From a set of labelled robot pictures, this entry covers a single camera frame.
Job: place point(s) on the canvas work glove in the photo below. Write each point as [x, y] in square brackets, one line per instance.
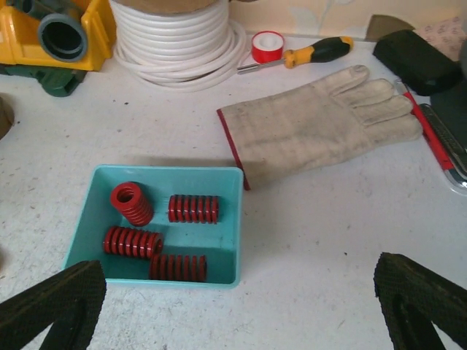
[329, 121]

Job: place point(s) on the red spring in tray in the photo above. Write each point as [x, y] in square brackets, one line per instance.
[177, 267]
[131, 242]

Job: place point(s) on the red large spring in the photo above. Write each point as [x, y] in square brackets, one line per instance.
[129, 199]
[194, 209]

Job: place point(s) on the grey pipe fitting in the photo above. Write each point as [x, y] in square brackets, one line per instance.
[60, 31]

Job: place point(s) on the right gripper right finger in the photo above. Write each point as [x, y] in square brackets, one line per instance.
[415, 301]

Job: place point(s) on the green pipe wrench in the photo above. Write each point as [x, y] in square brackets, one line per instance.
[57, 82]

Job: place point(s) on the brown tape roll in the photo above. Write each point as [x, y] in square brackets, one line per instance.
[7, 116]

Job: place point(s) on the white cable spool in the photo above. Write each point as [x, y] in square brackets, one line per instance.
[186, 52]

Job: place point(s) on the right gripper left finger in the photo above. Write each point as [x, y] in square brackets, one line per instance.
[68, 304]

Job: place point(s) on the yellow storage bin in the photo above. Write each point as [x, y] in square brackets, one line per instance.
[20, 44]

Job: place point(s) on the teal plastic spring tray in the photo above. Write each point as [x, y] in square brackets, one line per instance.
[220, 242]

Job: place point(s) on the yellow black screwdriver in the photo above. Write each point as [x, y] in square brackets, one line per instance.
[323, 51]

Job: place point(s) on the black sanding block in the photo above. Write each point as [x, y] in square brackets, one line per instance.
[419, 65]

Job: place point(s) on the red white tape roll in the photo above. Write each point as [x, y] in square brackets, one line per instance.
[267, 46]

